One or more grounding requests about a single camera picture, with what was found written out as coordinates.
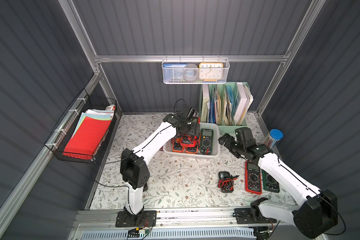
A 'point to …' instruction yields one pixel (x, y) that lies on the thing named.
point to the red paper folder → (85, 140)
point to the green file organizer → (226, 104)
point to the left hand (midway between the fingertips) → (191, 129)
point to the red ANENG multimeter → (189, 141)
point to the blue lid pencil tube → (273, 137)
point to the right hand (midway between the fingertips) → (227, 142)
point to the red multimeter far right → (253, 178)
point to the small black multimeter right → (225, 181)
